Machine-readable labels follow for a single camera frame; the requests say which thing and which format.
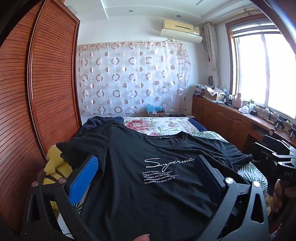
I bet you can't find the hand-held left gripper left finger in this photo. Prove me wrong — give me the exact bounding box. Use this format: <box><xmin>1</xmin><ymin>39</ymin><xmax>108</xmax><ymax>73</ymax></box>
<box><xmin>22</xmin><ymin>155</ymin><xmax>100</xmax><ymax>241</ymax></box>

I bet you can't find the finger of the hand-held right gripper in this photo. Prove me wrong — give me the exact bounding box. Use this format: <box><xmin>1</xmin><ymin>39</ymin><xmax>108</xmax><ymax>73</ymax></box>
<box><xmin>262</xmin><ymin>135</ymin><xmax>292</xmax><ymax>151</ymax></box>
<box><xmin>252</xmin><ymin>142</ymin><xmax>278</xmax><ymax>163</ymax></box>

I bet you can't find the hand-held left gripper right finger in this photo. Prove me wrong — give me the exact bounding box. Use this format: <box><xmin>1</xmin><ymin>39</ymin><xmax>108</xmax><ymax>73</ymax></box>
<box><xmin>194</xmin><ymin>155</ymin><xmax>270</xmax><ymax>241</ymax></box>

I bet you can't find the black printed t-shirt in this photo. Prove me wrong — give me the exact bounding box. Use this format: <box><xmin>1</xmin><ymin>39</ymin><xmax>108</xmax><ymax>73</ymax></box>
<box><xmin>55</xmin><ymin>122</ymin><xmax>253</xmax><ymax>241</ymax></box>

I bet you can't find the person's right hand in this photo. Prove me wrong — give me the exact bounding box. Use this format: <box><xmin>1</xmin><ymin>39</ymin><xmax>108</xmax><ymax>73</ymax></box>
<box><xmin>272</xmin><ymin>178</ymin><xmax>296</xmax><ymax>214</ymax></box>

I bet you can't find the person's left hand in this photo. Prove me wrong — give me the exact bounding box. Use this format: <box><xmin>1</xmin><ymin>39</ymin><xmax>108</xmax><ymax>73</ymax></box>
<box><xmin>129</xmin><ymin>234</ymin><xmax>151</xmax><ymax>241</ymax></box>

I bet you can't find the small black tripod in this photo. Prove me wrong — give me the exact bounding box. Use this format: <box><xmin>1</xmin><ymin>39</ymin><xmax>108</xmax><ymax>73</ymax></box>
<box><xmin>275</xmin><ymin>116</ymin><xmax>287</xmax><ymax>131</ymax></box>

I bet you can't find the leaf-print bedsheet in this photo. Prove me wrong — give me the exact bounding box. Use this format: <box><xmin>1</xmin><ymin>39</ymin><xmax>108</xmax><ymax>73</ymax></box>
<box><xmin>58</xmin><ymin>131</ymin><xmax>269</xmax><ymax>234</ymax></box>

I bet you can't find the navy blanket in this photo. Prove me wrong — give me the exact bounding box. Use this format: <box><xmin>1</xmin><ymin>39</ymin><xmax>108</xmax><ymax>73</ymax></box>
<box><xmin>194</xmin><ymin>122</ymin><xmax>209</xmax><ymax>135</ymax></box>

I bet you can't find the wooden sideboard cabinet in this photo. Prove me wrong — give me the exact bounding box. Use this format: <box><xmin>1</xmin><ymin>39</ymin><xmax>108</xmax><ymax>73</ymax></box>
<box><xmin>191</xmin><ymin>95</ymin><xmax>296</xmax><ymax>154</ymax></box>

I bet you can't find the navy blue garment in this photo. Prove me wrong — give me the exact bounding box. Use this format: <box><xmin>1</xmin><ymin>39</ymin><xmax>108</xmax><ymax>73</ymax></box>
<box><xmin>81</xmin><ymin>116</ymin><xmax>125</xmax><ymax>141</ymax></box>

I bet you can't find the wooden-framed window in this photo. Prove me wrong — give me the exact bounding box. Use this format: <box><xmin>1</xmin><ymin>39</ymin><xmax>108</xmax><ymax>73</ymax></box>
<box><xmin>228</xmin><ymin>13</ymin><xmax>296</xmax><ymax>127</ymax></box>

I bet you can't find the open cardboard box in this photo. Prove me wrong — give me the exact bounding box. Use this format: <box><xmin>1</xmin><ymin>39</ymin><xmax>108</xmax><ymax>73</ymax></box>
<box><xmin>204</xmin><ymin>87</ymin><xmax>226</xmax><ymax>102</ymax></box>

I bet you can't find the floral quilt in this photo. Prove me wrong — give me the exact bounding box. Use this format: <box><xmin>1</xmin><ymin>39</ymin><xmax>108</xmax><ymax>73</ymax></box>
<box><xmin>122</xmin><ymin>116</ymin><xmax>197</xmax><ymax>138</ymax></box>

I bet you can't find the small cardboard box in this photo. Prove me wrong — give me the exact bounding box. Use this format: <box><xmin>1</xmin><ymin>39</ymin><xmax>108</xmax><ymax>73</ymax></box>
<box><xmin>148</xmin><ymin>109</ymin><xmax>165</xmax><ymax>118</ymax></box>

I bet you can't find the floral storage box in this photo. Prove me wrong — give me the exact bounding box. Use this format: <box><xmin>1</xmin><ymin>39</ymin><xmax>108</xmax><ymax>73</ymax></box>
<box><xmin>195</xmin><ymin>84</ymin><xmax>210</xmax><ymax>97</ymax></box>

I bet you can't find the wooden louvred wardrobe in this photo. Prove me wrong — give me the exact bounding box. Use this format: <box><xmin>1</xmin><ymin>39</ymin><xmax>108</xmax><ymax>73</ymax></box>
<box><xmin>0</xmin><ymin>0</ymin><xmax>82</xmax><ymax>232</ymax></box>

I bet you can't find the pale window drape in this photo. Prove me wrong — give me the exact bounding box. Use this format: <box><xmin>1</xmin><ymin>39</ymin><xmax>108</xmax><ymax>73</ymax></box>
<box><xmin>203</xmin><ymin>23</ymin><xmax>221</xmax><ymax>88</ymax></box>

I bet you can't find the sheer circle-pattern curtain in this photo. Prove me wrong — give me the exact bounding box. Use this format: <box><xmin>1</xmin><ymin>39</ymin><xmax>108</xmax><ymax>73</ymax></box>
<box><xmin>77</xmin><ymin>40</ymin><xmax>191</xmax><ymax>117</ymax></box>

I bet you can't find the yellowed wall air conditioner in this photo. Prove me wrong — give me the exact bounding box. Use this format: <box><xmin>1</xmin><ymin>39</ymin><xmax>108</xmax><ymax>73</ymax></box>
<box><xmin>163</xmin><ymin>19</ymin><xmax>200</xmax><ymax>35</ymax></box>

